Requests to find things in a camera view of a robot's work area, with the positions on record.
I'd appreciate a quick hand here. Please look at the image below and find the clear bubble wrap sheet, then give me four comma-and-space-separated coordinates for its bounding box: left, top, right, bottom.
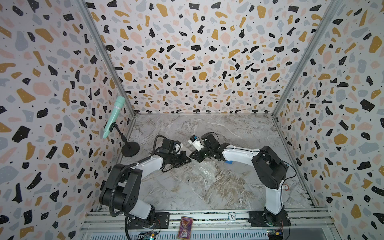
182, 158, 219, 195

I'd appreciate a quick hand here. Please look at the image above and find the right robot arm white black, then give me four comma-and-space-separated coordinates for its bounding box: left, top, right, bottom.
189, 132, 291, 227

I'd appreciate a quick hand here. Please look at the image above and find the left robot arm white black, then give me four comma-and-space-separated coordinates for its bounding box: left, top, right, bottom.
99, 136, 192, 228

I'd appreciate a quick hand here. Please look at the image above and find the black microphone stand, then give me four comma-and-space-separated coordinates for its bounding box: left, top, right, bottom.
110, 123, 140, 158

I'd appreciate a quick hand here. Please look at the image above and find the mint green microphone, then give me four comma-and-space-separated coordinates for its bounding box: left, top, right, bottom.
103, 96, 126, 139

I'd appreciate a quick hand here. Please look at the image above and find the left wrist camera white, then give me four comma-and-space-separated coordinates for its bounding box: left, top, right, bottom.
174, 142, 183, 154

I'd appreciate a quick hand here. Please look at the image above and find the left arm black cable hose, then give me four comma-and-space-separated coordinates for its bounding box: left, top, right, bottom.
108, 134, 169, 240

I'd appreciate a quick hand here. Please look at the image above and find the purple card on rail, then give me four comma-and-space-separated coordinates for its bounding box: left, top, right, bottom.
177, 216, 194, 240

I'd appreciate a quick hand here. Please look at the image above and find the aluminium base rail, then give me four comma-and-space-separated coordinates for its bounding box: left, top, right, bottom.
80, 208, 341, 240

